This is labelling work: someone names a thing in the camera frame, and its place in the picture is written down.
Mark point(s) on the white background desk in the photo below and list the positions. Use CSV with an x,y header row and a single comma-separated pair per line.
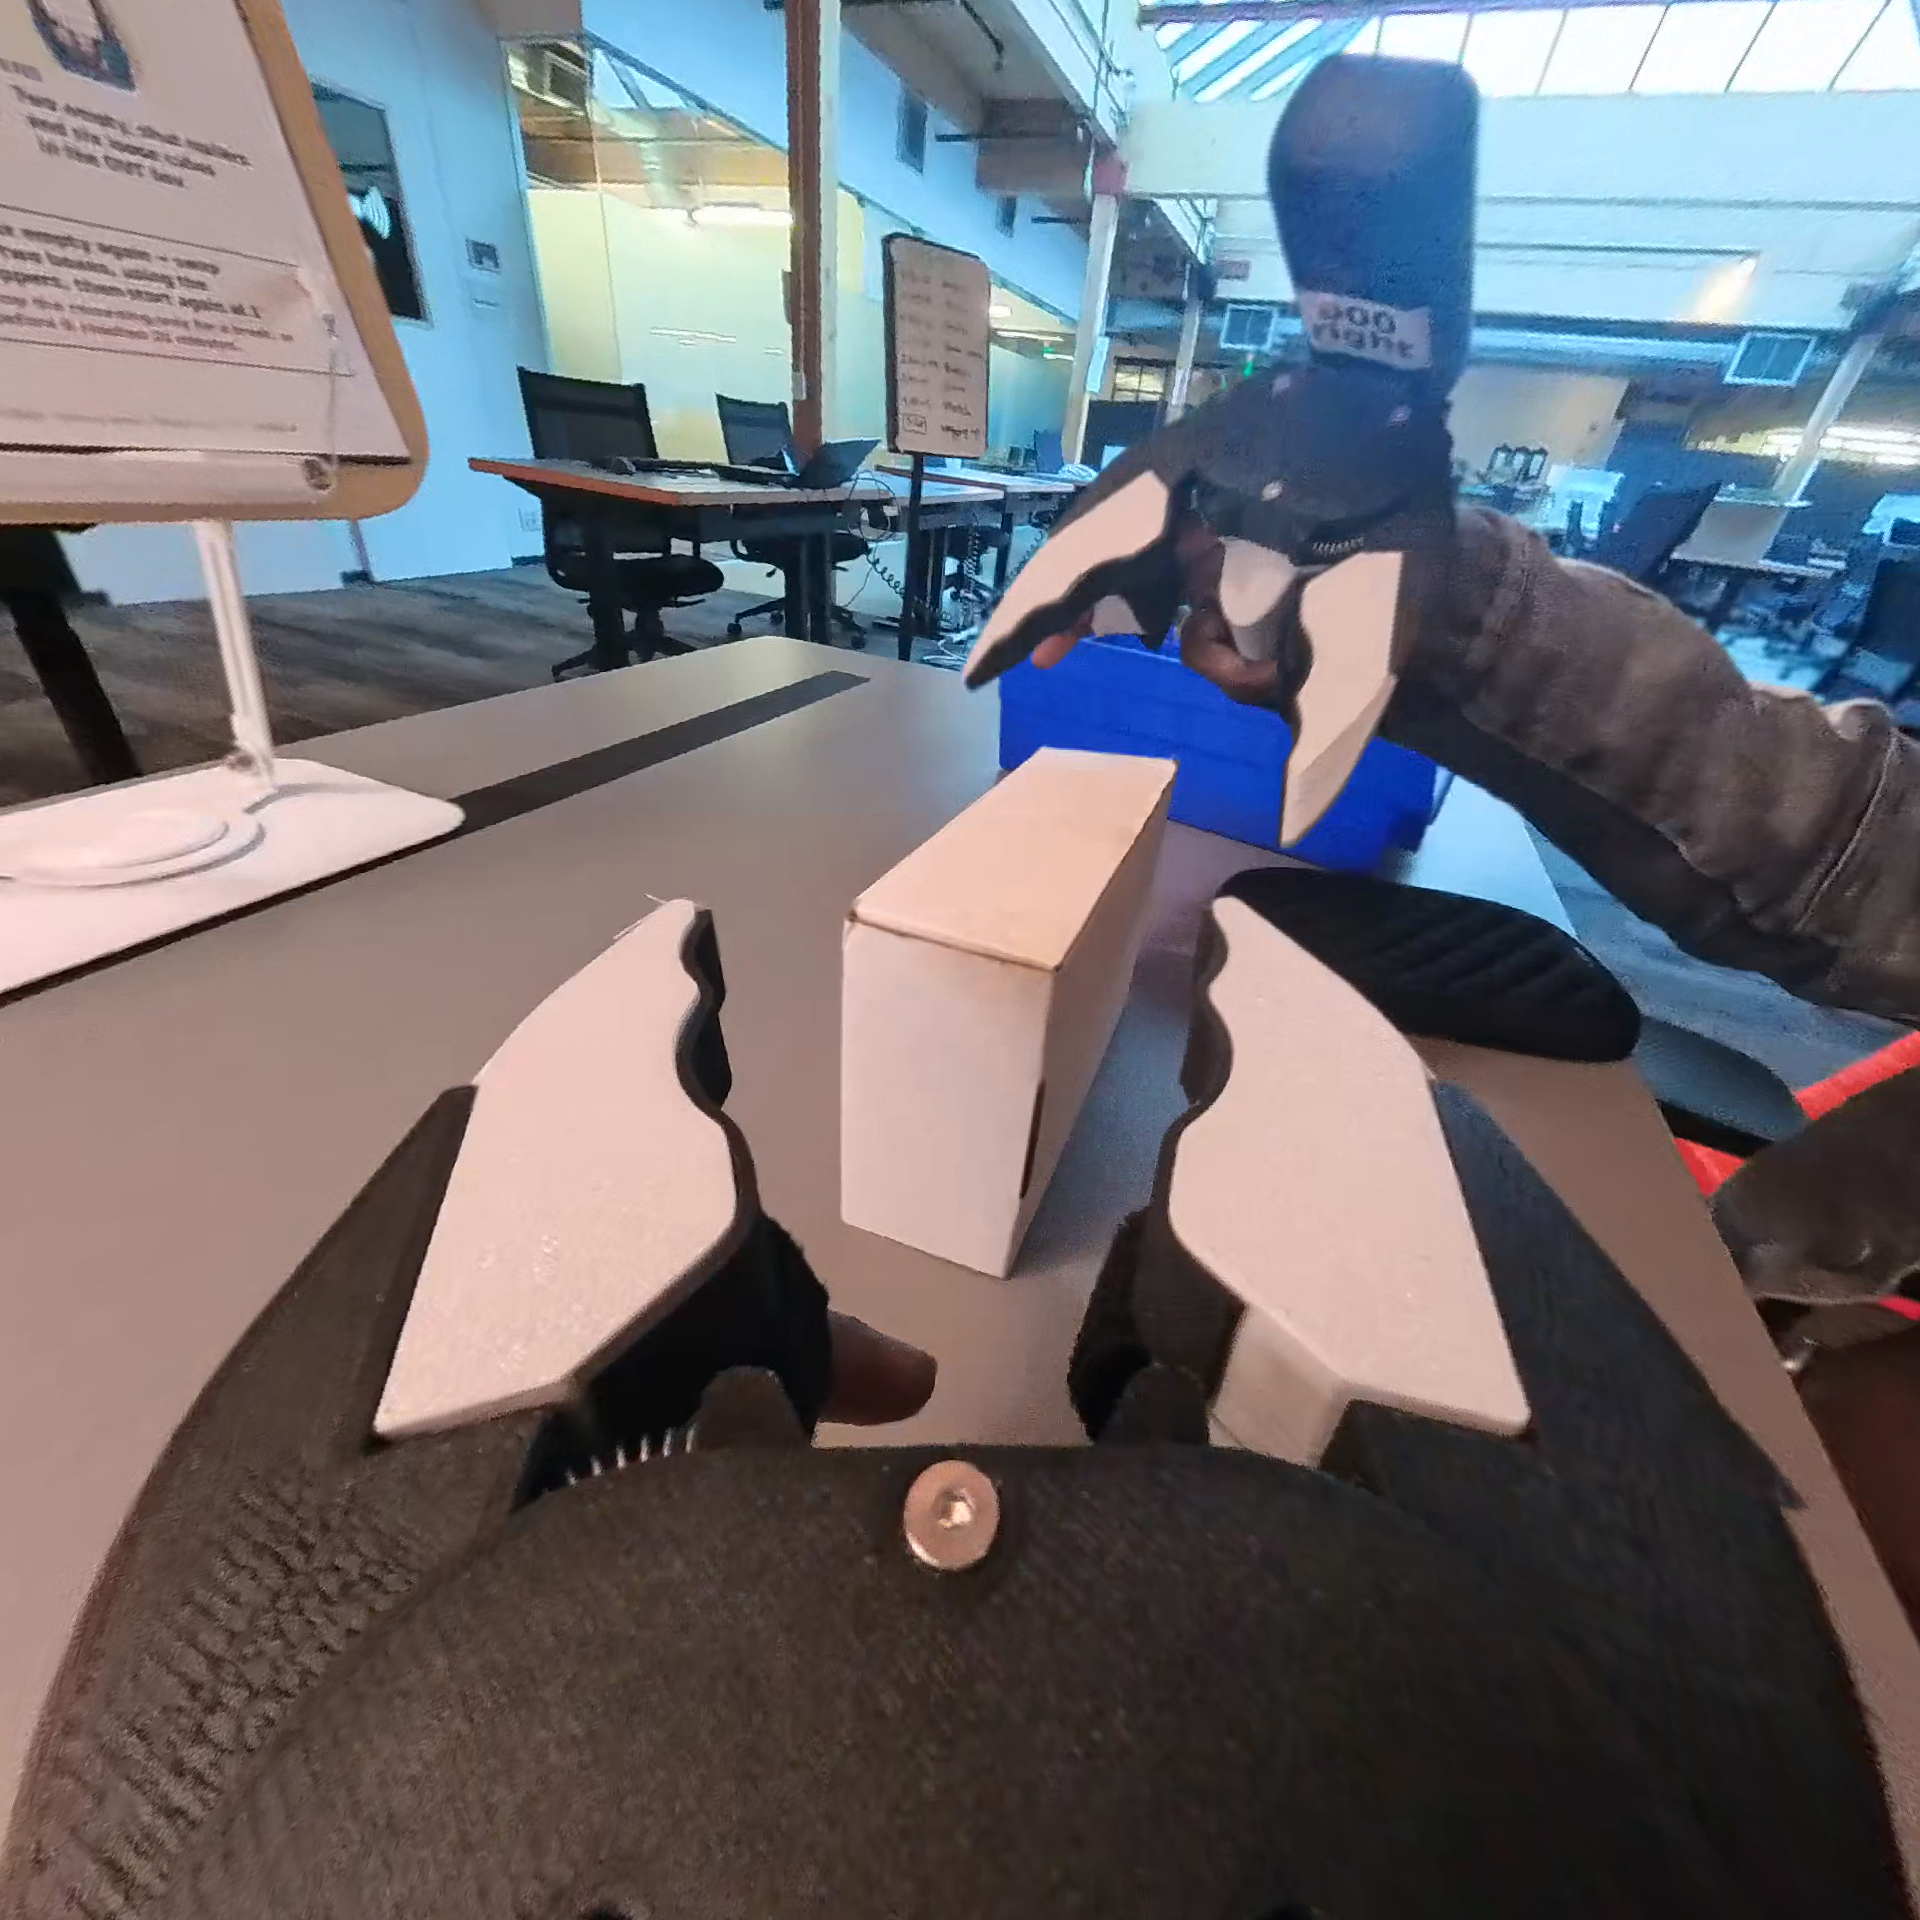
x,y
973,486

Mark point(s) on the person's left hand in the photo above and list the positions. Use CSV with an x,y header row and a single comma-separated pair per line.
x,y
876,1371

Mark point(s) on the brown pillar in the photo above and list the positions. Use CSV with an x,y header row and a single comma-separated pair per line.
x,y
810,225

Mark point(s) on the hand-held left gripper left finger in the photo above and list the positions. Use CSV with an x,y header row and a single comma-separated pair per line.
x,y
585,1185

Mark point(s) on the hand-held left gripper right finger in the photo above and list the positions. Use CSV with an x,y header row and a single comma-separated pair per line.
x,y
1319,1185

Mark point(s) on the white cardboard box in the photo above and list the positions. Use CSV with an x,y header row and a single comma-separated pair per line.
x,y
945,1080

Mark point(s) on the wooden background desk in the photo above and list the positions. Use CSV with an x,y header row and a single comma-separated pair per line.
x,y
661,486

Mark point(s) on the person's right hand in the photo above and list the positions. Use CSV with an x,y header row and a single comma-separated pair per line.
x,y
1223,662

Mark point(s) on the person's right forearm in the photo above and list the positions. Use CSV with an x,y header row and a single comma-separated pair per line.
x,y
1649,719

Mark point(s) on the dark wall screen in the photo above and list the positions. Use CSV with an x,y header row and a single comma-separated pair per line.
x,y
384,255

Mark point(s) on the whiteboard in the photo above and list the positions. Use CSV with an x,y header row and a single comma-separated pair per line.
x,y
937,344

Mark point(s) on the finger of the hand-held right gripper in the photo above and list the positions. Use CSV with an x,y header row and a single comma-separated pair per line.
x,y
1349,662
1080,562

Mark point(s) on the white sign stand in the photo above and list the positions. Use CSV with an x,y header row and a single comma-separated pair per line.
x,y
303,839

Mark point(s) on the black oval ribbed pad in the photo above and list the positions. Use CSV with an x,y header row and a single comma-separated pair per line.
x,y
1442,960

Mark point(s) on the black office chair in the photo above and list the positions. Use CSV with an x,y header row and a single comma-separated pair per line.
x,y
760,430
600,435

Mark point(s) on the person's dark jacket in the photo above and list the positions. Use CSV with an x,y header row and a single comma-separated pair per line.
x,y
1824,1216

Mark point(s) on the paper instruction sign board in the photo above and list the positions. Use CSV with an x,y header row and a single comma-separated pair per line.
x,y
163,225

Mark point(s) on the grey desk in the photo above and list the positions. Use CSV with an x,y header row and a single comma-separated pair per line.
x,y
303,1125

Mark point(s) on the blue plastic bin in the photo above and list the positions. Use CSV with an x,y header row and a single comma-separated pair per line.
x,y
1142,748

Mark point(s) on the laptop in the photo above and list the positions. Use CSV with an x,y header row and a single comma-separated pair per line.
x,y
834,460

